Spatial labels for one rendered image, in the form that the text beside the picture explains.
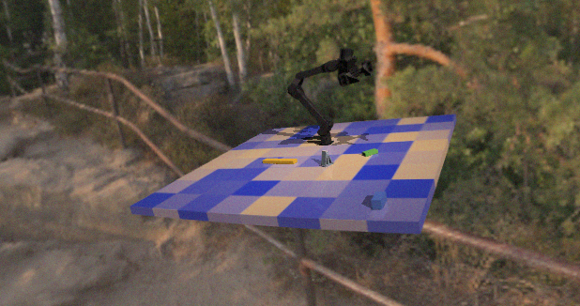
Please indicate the yellow bar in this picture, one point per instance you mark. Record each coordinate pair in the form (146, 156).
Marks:
(280, 161)

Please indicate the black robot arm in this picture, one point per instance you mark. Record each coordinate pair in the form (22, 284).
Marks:
(325, 122)

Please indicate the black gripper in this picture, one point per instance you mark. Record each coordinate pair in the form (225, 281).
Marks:
(350, 77)

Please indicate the green rectangular block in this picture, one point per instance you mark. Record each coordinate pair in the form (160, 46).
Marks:
(369, 152)

